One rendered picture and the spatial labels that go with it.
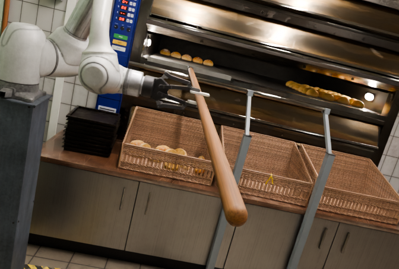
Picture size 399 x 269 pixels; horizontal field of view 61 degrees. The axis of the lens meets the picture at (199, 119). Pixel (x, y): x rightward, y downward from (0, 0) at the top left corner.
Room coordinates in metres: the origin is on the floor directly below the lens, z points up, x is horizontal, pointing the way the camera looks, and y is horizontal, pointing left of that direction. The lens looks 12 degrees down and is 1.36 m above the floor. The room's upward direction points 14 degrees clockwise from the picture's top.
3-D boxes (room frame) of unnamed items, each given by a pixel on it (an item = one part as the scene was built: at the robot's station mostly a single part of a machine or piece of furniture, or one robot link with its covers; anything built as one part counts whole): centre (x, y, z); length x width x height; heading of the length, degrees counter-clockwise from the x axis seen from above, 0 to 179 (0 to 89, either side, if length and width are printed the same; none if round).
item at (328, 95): (2.89, -0.95, 1.21); 0.61 x 0.48 x 0.06; 6
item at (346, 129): (2.39, -0.41, 1.02); 1.79 x 0.11 x 0.19; 96
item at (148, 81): (1.18, 0.18, 1.17); 0.09 x 0.07 x 0.08; 97
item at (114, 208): (2.09, -0.33, 0.29); 2.42 x 0.56 x 0.58; 96
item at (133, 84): (1.17, 0.25, 1.17); 0.09 x 0.06 x 0.09; 7
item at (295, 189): (2.12, -0.45, 0.72); 0.56 x 0.49 x 0.28; 95
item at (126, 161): (2.07, 0.14, 0.72); 0.56 x 0.49 x 0.28; 97
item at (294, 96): (2.41, -0.41, 1.16); 1.80 x 0.06 x 0.04; 96
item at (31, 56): (1.30, 0.72, 1.17); 0.18 x 0.16 x 0.22; 156
